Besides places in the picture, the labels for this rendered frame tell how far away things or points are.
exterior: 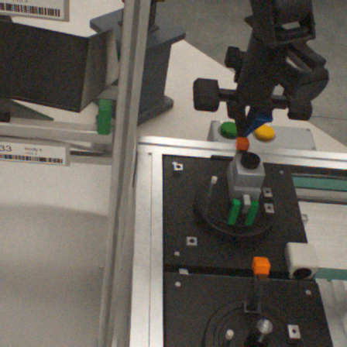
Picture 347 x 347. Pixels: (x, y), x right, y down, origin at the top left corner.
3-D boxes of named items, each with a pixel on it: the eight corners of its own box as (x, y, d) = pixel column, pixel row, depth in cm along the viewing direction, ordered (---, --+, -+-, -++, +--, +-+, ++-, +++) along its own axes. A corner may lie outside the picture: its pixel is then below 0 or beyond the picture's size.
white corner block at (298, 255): (280, 255, 90) (286, 240, 87) (307, 257, 90) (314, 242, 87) (284, 280, 86) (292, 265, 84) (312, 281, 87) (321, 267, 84)
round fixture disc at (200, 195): (191, 176, 97) (193, 169, 95) (267, 183, 98) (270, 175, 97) (194, 239, 87) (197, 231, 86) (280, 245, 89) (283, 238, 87)
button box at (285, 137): (206, 140, 115) (211, 118, 111) (302, 149, 117) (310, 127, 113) (207, 163, 110) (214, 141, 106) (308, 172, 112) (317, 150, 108)
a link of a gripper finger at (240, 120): (251, 118, 85) (247, 95, 90) (228, 117, 85) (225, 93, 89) (241, 150, 90) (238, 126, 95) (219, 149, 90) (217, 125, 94)
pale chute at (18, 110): (46, 142, 96) (50, 118, 96) (118, 157, 95) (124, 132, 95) (-12, 128, 67) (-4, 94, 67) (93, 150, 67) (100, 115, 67)
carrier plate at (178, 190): (162, 163, 101) (163, 154, 100) (286, 173, 104) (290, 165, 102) (163, 271, 84) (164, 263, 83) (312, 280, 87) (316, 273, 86)
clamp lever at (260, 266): (244, 301, 77) (253, 255, 74) (257, 302, 77) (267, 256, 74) (249, 317, 74) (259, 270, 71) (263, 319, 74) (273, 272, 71)
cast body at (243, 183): (225, 173, 91) (235, 142, 86) (252, 175, 91) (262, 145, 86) (231, 211, 85) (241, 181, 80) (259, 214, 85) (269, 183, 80)
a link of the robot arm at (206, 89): (328, 80, 80) (319, 56, 85) (202, 67, 78) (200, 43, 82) (309, 123, 86) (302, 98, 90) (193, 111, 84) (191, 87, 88)
